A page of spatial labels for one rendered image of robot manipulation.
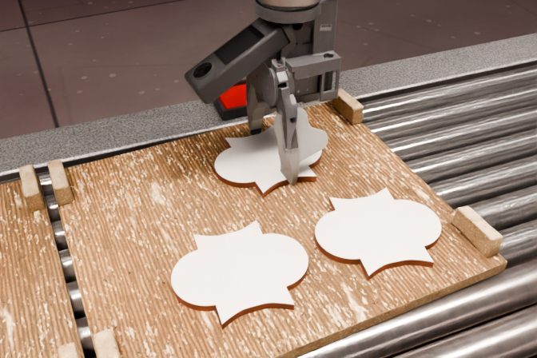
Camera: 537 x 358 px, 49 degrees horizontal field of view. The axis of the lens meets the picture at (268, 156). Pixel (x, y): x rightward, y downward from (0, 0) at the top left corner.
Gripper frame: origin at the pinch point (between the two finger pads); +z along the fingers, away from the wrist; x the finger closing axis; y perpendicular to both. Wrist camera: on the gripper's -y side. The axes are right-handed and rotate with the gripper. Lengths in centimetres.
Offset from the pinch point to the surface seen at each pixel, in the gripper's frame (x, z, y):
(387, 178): -8.9, 0.8, 11.8
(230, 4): 258, 85, 92
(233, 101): 16.0, 1.1, 1.6
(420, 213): -16.5, 0.1, 11.1
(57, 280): -8.8, 1.7, -27.1
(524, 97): 1.0, 1.9, 43.6
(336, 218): -13.4, 0.2, 2.2
